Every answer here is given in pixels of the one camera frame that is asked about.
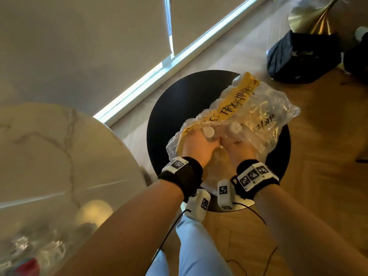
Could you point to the person's left hand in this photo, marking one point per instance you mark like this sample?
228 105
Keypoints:
198 146

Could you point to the person's right hand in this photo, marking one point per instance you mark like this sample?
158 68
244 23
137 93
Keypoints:
240 152

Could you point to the water bottle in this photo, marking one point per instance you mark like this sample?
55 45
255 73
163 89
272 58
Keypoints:
235 127
208 131

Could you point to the clear plastic bag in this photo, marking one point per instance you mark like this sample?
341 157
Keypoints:
258 112

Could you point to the water bottles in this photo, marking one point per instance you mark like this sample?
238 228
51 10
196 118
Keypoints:
51 252

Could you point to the person's left forearm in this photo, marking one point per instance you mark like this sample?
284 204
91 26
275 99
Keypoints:
129 235

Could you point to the person's right forearm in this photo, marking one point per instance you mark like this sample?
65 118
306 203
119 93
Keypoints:
302 235

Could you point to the person's light blue trousers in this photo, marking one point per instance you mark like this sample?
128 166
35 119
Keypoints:
198 250

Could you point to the black fabric bag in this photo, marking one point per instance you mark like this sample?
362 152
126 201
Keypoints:
358 60
302 57

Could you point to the white right wrist marker tag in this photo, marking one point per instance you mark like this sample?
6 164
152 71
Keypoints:
253 175

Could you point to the white wrist marker tag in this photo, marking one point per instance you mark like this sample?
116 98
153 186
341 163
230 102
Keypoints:
175 164
253 175

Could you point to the white left wrist marker tag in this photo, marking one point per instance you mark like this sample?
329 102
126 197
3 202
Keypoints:
175 164

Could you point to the black left wristband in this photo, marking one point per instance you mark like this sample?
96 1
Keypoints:
187 178

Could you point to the black wristband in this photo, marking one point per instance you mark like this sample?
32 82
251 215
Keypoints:
187 178
253 193

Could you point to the black right wristband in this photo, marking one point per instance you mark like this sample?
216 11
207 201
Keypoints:
253 193

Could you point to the black round side table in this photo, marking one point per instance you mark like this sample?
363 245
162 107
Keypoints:
172 112

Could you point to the glass window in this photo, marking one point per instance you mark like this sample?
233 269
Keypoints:
143 84

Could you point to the beige roller blind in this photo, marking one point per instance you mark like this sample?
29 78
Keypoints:
201 17
72 48

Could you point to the white marble table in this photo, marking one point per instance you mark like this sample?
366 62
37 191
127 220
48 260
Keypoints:
43 155

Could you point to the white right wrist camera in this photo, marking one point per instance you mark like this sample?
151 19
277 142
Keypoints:
224 198

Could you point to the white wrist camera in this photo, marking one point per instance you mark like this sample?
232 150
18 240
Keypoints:
224 198
197 206

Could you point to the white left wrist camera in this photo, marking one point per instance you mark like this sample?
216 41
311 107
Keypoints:
197 206

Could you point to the gold flared pedestal base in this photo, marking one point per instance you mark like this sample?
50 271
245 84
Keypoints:
307 17

